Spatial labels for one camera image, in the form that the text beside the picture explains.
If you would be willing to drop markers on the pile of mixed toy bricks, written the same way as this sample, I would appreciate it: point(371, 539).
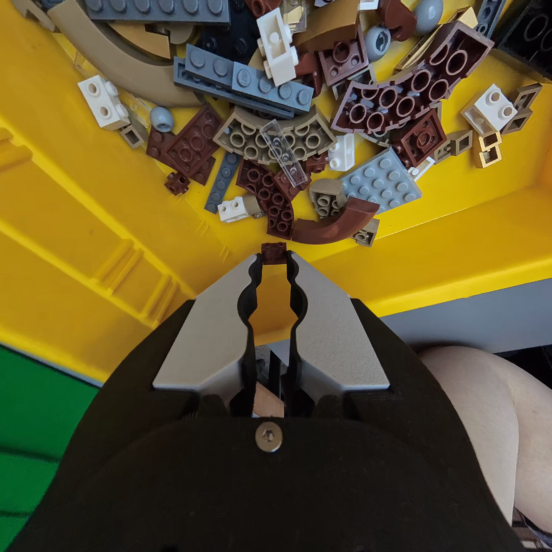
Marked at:
point(384, 181)

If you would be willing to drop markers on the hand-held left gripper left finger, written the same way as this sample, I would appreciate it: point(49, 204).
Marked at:
point(202, 345)

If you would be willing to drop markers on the small reddish-brown brick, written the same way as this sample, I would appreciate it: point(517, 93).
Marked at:
point(274, 254)

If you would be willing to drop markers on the green plastic bin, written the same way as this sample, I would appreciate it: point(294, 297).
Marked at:
point(34, 409)

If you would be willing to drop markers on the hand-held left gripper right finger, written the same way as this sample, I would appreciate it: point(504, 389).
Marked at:
point(340, 345)

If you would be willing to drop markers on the person's bare leg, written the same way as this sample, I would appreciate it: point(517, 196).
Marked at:
point(496, 409)

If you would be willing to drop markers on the yellow plastic bin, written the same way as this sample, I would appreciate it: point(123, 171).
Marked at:
point(108, 258)

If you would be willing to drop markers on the person's patterned shorts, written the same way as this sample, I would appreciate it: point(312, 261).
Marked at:
point(534, 534)

